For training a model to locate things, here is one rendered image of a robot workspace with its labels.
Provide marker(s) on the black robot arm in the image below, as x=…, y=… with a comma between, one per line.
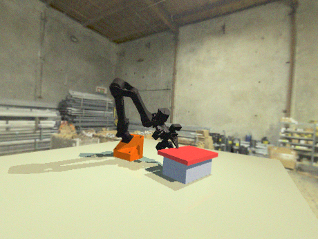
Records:
x=117, y=89

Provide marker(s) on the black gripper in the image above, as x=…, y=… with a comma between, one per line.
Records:
x=170, y=134

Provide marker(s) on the red square panel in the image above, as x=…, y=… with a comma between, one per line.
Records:
x=187, y=155

